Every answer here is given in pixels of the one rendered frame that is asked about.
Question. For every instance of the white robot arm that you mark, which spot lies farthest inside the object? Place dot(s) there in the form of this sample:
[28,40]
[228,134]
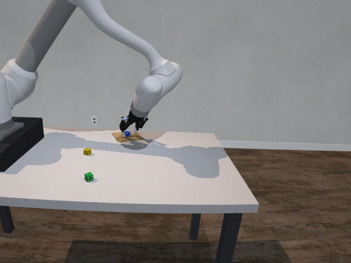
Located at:
[18,77]

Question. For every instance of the yellow die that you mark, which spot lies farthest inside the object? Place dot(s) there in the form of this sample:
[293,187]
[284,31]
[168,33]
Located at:
[87,151]

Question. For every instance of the tan flat mat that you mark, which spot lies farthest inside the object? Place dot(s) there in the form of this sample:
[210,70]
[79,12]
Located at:
[124,138]

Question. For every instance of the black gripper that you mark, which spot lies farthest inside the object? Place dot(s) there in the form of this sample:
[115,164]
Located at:
[125,124]

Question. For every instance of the green die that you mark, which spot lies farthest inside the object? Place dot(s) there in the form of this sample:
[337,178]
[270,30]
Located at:
[88,177]

